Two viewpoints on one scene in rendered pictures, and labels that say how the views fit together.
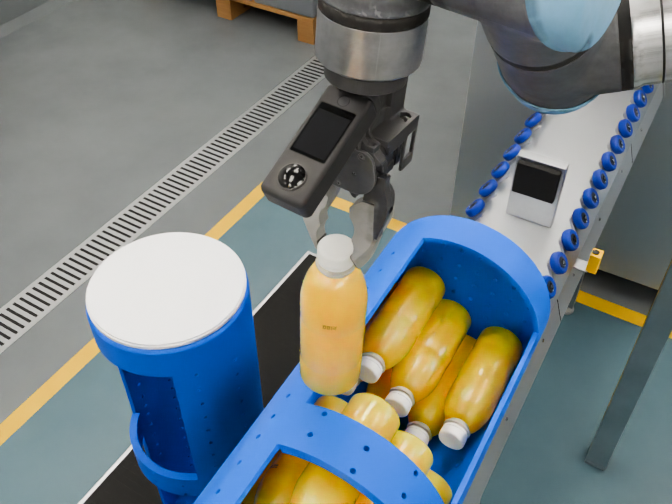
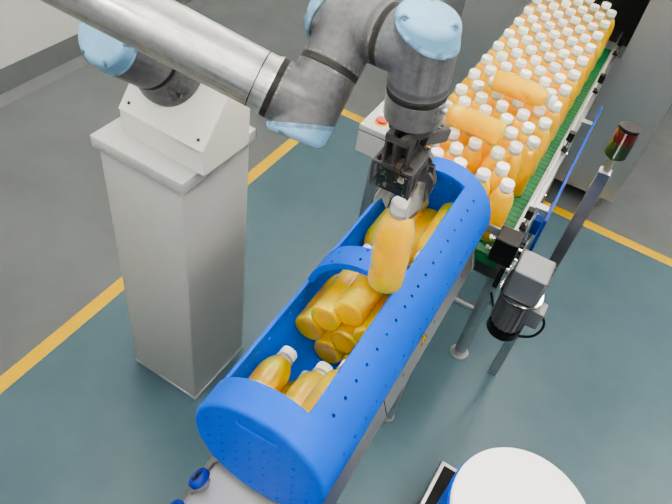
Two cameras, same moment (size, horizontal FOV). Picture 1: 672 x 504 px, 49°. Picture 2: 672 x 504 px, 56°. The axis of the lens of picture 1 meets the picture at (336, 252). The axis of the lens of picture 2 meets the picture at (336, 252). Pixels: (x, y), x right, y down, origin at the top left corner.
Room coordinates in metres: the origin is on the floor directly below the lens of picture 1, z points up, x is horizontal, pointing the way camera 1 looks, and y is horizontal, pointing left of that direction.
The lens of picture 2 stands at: (1.36, -0.21, 2.20)
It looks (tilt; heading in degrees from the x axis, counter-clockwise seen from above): 46 degrees down; 172
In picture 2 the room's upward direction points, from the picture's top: 11 degrees clockwise
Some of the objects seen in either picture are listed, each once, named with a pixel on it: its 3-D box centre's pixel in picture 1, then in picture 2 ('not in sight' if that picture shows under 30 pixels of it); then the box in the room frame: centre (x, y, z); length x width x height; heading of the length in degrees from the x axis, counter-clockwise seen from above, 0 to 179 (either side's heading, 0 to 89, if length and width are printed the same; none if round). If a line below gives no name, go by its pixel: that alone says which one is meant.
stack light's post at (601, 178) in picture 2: not in sight; (539, 287); (-0.12, 0.74, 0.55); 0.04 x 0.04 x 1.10; 61
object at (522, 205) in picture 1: (534, 191); not in sight; (1.20, -0.41, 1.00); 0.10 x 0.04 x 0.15; 61
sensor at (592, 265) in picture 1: (581, 256); not in sight; (1.09, -0.50, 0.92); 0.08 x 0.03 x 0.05; 61
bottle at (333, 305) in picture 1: (332, 320); (392, 247); (0.54, 0.00, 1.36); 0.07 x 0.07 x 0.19
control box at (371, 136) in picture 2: not in sight; (385, 127); (-0.28, 0.09, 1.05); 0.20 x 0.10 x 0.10; 151
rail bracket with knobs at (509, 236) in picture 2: not in sight; (504, 247); (0.10, 0.44, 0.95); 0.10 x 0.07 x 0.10; 61
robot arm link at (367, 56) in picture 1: (366, 35); (416, 107); (0.57, -0.03, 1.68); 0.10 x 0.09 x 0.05; 58
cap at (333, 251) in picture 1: (336, 255); (401, 207); (0.54, 0.00, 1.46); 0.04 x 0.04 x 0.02
